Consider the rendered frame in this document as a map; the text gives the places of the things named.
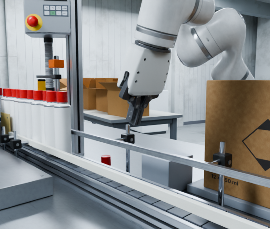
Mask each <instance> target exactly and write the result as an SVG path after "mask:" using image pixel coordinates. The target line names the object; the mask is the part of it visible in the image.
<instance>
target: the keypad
mask: <svg viewBox="0 0 270 229"><path fill-rule="evenodd" d="M43 14H44V16H67V17H68V16H69V9H68V5H43Z"/></svg>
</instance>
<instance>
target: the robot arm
mask: <svg viewBox="0 0 270 229"><path fill-rule="evenodd" d="M215 8H216V4H215V0H142V4H141V8H140V12H139V16H138V20H137V25H136V29H135V33H134V38H135V39H137V40H135V42H134V43H131V45H130V46H129V48H128V51H127V53H126V56H125V58H124V61H123V65H122V67H121V71H120V74H119V78H118V83H117V87H118V88H120V89H121V91H120V93H119V97H120V98H122V99H123V100H127V101H128V104H129V108H128V113H127V117H126V120H127V121H128V122H129V123H131V124H132V125H140V123H141V120H142V115H143V112H144V108H147V106H148V103H149V102H150V101H151V100H152V99H155V98H158V97H159V94H160V93H162V91H163V89H164V86H165V83H166V80H167V75H168V71H169V66H170V61H171V53H172V52H171V49H170V48H174V47H175V46H176V52H177V56H178V58H179V60H180V62H182V63H183V65H185V66H186V67H189V68H195V67H198V66H200V65H202V64H204V63H206V62H207V61H209V60H210V59H212V58H214V57H215V56H217V55H218V54H220V53H221V52H222V54H221V56H220V57H219V59H218V61H217V62H216V63H215V65H214V66H213V68H212V70H211V77H212V79H213V80H255V79H254V77H253V76H252V74H251V72H250V71H249V69H248V68H247V66H246V64H245V63H244V61H243V58H242V49H243V46H244V42H245V37H246V22H245V20H244V18H243V16H242V15H241V13H240V12H239V11H237V10H235V9H233V8H224V9H221V10H219V11H217V12H216V13H215ZM190 26H195V27H193V28H191V27H190Z"/></svg>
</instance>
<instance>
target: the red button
mask: <svg viewBox="0 0 270 229"><path fill-rule="evenodd" d="M27 23H28V25H29V26H31V27H36V26H37V25H38V23H39V21H38V19H37V18H36V17H35V16H33V15H32V16H29V17H28V18H27Z"/></svg>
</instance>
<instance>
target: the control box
mask: <svg viewBox="0 0 270 229"><path fill-rule="evenodd" d="M43 5H68V9H69V16H68V17H67V16H44V14H43ZM32 15H33V16H35V17H36V18H37V19H38V21H39V23H38V25H37V26H36V27H31V26H29V25H28V23H27V18H28V17H29V16H32ZM24 16H25V34H27V35H28V36H30V37H31V38H66V36H68V35H70V33H71V18H70V0H67V1H50V0H24Z"/></svg>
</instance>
